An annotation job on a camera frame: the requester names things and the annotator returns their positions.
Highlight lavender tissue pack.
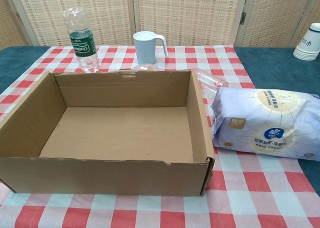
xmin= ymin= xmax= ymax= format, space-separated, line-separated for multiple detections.
xmin=211 ymin=88 xmax=320 ymax=162

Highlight clear cup behind box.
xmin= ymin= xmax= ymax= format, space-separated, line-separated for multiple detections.
xmin=131 ymin=62 xmax=160 ymax=72

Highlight brown cardboard box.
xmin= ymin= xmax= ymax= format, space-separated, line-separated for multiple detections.
xmin=0 ymin=69 xmax=216 ymax=197

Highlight red-and-white checkered tablecloth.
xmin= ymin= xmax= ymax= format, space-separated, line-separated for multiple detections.
xmin=0 ymin=44 xmax=320 ymax=228

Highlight clear plastic cup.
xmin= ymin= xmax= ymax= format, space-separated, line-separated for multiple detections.
xmin=194 ymin=68 xmax=230 ymax=99

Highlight clear plastic water bottle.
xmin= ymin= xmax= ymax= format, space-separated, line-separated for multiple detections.
xmin=62 ymin=6 xmax=101 ymax=74

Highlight woven folding screen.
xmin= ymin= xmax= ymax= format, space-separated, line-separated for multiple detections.
xmin=0 ymin=0 xmax=320 ymax=51

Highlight stack of white paper cups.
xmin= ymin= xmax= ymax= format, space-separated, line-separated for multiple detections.
xmin=292 ymin=22 xmax=320 ymax=62

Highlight light blue handled mug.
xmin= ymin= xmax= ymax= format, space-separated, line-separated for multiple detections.
xmin=133 ymin=30 xmax=168 ymax=65

